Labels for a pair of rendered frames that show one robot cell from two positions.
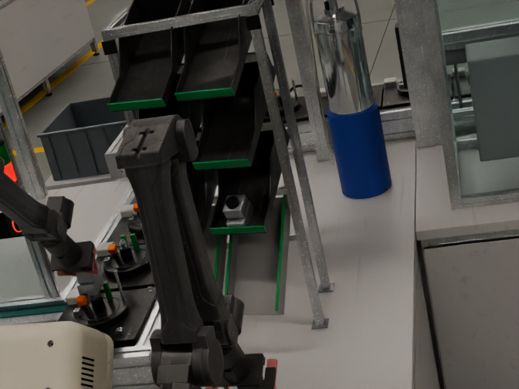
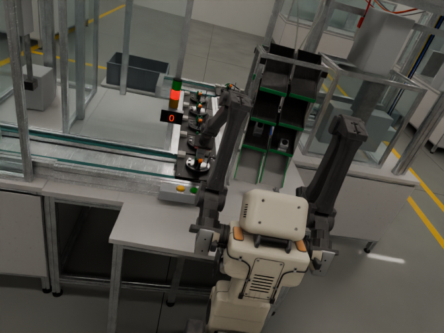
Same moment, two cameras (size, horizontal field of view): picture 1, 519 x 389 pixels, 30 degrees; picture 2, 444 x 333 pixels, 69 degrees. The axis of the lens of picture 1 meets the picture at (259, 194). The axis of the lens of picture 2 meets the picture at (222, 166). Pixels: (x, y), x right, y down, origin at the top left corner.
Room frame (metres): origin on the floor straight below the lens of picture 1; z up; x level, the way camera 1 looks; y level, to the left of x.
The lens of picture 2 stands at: (0.64, 1.01, 2.00)
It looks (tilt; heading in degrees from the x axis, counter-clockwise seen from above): 32 degrees down; 334
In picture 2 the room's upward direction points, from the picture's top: 16 degrees clockwise
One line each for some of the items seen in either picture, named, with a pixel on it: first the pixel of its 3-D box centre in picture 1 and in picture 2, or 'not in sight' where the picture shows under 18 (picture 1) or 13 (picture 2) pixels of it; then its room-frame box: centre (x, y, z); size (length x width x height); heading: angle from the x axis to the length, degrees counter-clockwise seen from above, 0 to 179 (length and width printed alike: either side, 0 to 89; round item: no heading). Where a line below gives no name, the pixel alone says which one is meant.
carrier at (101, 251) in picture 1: (125, 251); (199, 139); (2.36, 0.38, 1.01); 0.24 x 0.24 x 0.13; 76
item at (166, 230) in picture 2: not in sight; (210, 208); (1.90, 0.40, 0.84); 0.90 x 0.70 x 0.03; 72
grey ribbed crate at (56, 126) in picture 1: (122, 132); not in sight; (4.25, 0.55, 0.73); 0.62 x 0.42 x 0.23; 76
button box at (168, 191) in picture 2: not in sight; (180, 193); (1.93, 0.58, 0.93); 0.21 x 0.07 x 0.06; 76
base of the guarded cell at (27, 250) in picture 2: not in sight; (38, 169); (2.81, 1.37, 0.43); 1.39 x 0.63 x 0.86; 166
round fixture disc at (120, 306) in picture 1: (100, 312); (197, 165); (2.11, 0.45, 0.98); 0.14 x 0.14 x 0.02
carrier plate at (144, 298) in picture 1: (103, 319); (197, 168); (2.11, 0.45, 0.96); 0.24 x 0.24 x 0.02; 76
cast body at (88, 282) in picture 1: (89, 275); (201, 149); (2.12, 0.45, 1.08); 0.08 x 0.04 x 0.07; 166
